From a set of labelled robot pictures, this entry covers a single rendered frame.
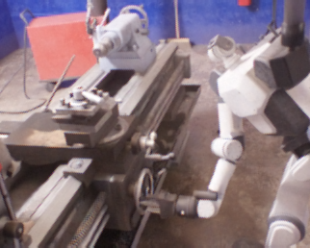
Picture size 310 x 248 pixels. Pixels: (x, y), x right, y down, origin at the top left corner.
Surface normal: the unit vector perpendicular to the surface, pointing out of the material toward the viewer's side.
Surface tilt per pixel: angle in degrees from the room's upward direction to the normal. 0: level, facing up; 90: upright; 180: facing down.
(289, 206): 90
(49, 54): 90
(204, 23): 90
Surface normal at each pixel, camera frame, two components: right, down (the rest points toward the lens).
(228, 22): -0.28, 0.47
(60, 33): 0.07, 0.45
